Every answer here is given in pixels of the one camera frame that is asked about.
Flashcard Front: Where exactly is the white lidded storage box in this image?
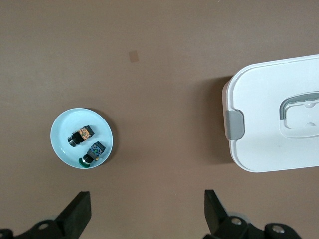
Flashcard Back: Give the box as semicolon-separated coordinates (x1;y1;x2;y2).
221;54;319;173

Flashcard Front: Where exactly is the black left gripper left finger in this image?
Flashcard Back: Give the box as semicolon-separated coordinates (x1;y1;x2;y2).
0;191;91;239

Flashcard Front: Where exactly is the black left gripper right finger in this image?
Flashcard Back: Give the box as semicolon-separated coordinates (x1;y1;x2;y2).
203;189;302;239

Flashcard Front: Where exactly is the orange push-button switch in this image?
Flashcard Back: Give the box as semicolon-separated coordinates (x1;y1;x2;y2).
67;125;95;148

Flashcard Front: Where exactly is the light blue round plate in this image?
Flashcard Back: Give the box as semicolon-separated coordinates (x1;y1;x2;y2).
50;108;116;169

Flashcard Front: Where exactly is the green push-button switch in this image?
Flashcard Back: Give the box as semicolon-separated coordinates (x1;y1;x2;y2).
77;141;106;167

